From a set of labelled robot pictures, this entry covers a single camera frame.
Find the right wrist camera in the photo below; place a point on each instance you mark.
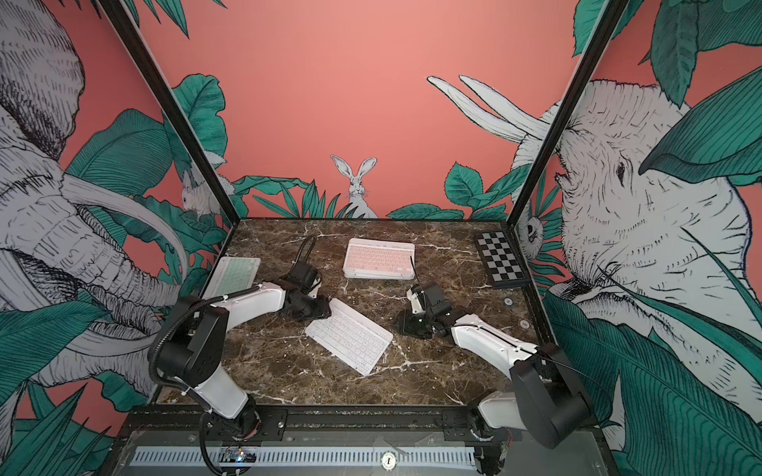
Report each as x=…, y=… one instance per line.
x=428, y=299

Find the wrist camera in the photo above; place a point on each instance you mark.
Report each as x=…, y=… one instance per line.
x=305, y=277
x=428, y=299

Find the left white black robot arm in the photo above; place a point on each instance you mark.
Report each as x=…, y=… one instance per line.
x=187, y=352

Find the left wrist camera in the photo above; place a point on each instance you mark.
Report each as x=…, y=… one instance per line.
x=305, y=277

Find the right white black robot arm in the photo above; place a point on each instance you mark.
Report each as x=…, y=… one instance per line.
x=547, y=398

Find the small electronics board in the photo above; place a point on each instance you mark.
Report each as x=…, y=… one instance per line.
x=238, y=457

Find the black front mounting rail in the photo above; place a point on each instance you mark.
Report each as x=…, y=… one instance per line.
x=456, y=423

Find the black frame post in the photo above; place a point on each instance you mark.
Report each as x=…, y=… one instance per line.
x=128, y=33
x=611, y=13

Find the white keyboard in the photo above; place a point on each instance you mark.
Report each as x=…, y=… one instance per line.
x=350, y=336

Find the black white checkerboard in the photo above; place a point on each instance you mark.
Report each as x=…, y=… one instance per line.
x=502, y=267

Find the white slotted cable duct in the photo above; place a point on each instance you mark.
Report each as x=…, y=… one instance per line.
x=309, y=456

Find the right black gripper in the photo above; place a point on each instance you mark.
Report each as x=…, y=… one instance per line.
x=406, y=325

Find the left black frame post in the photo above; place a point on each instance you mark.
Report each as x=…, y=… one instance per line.
x=128, y=33

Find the round silver lock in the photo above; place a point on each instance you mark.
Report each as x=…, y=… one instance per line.
x=389, y=461

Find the pink keyboard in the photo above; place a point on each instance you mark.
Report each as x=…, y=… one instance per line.
x=377, y=259

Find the far left green keyboard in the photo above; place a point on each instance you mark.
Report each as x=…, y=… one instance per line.
x=231, y=275

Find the right black frame post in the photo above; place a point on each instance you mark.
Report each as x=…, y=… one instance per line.
x=611, y=13

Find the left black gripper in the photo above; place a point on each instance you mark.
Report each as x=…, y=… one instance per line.
x=324, y=310

